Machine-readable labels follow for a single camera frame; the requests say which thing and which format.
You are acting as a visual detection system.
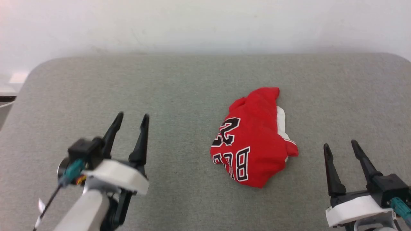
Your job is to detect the thin black left cable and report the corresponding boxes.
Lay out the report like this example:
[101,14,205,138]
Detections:
[33,184,63,231]

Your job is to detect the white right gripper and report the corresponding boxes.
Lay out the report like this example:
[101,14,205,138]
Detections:
[323,140,400,231]

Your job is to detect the white cable label tag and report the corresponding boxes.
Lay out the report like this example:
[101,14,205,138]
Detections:
[34,199,46,228]

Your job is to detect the teal cable connector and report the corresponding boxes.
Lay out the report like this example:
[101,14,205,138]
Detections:
[390,197,411,227]
[59,159,86,187]

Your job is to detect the red and white jersey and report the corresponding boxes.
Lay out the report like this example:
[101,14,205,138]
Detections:
[210,87,299,189]

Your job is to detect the grey fabric sofa cushion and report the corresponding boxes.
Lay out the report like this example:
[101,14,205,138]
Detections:
[0,53,411,231]

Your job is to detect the teal right cable connector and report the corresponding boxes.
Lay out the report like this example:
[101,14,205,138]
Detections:
[390,197,411,227]

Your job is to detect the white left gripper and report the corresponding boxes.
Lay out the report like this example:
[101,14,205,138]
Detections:
[82,112,150,227]

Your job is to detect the black round motor cap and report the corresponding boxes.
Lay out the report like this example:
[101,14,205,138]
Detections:
[57,157,70,179]

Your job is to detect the teal left cable connector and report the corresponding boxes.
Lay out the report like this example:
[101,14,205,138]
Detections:
[59,159,86,187]

